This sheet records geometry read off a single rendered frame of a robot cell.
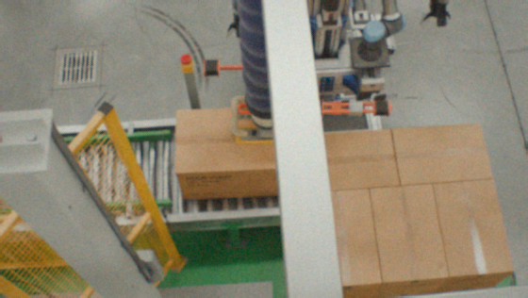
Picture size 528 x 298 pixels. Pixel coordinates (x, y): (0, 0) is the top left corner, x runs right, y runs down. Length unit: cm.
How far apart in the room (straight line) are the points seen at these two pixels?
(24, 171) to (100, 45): 395
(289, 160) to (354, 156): 282
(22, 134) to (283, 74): 59
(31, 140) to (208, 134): 234
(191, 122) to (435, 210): 156
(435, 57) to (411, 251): 188
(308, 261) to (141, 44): 418
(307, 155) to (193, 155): 238
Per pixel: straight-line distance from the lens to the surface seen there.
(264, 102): 318
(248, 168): 361
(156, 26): 537
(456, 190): 415
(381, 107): 346
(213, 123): 375
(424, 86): 511
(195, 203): 398
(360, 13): 416
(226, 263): 442
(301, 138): 134
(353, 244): 391
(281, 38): 146
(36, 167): 145
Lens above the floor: 424
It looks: 64 degrees down
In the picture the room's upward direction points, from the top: 3 degrees counter-clockwise
